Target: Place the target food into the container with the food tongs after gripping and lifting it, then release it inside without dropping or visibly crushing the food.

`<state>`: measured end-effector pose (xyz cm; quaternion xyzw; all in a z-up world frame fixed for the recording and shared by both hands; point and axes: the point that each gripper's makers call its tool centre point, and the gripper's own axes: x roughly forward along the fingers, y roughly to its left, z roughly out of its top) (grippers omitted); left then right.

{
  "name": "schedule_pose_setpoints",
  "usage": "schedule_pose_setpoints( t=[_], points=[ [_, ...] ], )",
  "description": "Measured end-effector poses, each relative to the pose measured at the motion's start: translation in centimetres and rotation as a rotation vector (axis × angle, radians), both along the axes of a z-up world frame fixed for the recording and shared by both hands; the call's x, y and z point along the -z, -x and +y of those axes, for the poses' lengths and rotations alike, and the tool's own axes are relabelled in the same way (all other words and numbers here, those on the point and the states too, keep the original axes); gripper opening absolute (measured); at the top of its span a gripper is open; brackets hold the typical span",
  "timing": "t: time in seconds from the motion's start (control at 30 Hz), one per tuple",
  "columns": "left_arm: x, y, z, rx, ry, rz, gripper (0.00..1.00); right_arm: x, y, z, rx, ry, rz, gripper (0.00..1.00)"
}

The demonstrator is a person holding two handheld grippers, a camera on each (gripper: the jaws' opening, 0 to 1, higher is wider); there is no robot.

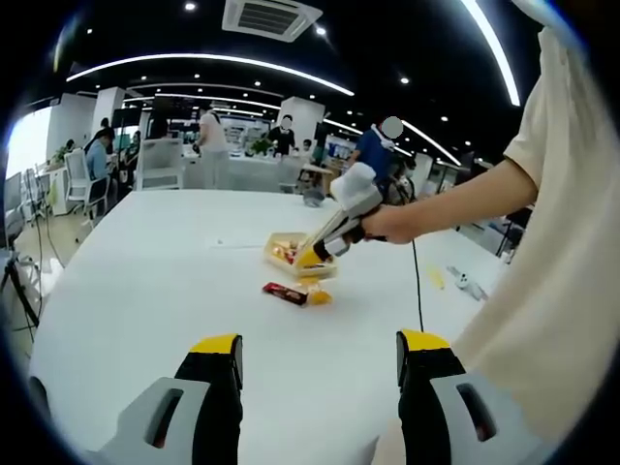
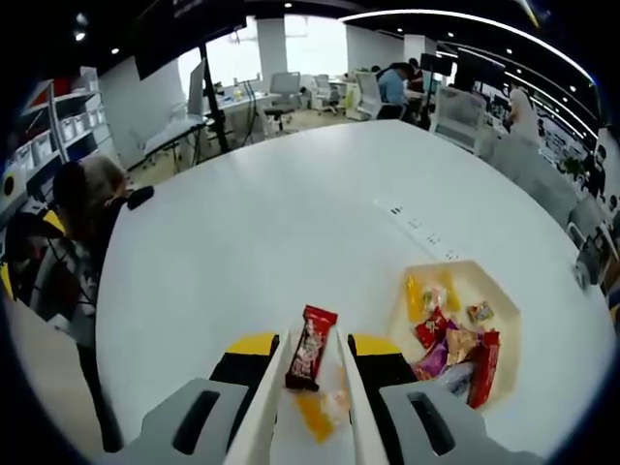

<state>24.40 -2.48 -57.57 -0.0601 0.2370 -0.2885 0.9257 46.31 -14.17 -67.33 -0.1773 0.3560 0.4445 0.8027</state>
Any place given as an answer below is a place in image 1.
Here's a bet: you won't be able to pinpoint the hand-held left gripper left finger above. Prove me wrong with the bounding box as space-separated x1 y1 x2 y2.
79 332 245 465

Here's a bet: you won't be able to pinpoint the yellow clear food packet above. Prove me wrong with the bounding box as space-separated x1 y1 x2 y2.
305 284 335 307

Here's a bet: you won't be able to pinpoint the white mesh office chair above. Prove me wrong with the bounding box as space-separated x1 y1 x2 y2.
135 138 185 191

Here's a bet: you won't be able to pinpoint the straight ceiling light strip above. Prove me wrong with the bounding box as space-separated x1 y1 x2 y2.
459 0 522 108

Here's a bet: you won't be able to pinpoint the wooden food tongs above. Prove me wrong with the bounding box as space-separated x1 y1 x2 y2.
289 206 351 265

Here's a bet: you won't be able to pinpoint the ceiling air conditioner vent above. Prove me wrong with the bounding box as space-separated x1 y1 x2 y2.
221 0 325 44

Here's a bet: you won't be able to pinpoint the pile of food packets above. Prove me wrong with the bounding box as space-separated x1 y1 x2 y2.
270 236 335 270

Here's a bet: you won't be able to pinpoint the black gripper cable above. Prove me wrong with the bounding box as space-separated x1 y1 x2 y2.
410 239 426 335

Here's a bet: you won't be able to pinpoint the small white device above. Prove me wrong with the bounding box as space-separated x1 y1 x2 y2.
446 264 488 302

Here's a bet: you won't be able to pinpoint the curved ceiling light strip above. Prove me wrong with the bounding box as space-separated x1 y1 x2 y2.
65 51 356 97

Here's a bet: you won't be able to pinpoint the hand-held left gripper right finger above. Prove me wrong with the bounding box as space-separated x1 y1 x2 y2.
394 328 559 465

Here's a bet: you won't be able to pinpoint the wooden hexagonal container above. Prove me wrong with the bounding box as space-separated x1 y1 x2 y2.
263 231 339 281

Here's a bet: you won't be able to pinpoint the person's right hand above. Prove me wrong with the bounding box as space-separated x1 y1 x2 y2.
361 203 428 247

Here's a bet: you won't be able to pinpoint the dark red food packet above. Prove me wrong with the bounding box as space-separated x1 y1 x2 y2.
262 282 311 308

